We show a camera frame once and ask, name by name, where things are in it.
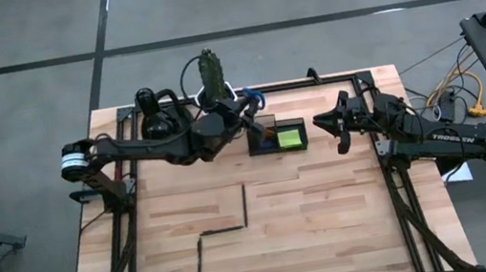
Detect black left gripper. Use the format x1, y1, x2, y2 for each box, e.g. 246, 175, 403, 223
219, 100, 262, 134

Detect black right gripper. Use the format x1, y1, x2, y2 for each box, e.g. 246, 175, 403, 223
308, 84, 393, 158

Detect blue handled scissors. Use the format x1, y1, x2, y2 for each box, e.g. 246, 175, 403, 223
241, 84, 273, 141

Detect green sticky note pad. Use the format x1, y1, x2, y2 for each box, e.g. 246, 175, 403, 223
276, 127, 305, 152

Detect black pen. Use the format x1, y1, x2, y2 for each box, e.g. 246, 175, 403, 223
198, 223, 245, 237
238, 182, 252, 229
190, 236, 208, 272

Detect black mesh desk organizer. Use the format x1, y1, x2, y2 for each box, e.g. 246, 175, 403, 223
243, 109, 310, 159

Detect black table clamp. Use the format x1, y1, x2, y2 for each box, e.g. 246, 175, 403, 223
305, 65, 324, 87

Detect green cactus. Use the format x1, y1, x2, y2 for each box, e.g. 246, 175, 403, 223
195, 45, 230, 104

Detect black desk lamp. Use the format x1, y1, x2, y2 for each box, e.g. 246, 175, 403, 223
133, 79, 199, 143

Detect black power strip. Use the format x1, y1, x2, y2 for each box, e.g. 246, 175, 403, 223
433, 89, 462, 125

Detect white paper sheet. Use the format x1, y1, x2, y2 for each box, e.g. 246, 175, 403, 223
438, 160, 475, 187

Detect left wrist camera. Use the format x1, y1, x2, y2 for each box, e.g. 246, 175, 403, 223
217, 95, 240, 115

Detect black aluminium rig frame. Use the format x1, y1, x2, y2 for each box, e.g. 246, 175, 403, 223
39, 57, 479, 272

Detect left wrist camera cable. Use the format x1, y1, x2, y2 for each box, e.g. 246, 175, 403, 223
175, 53, 214, 116

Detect yellow power cable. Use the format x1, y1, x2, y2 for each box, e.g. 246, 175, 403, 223
418, 52, 486, 127

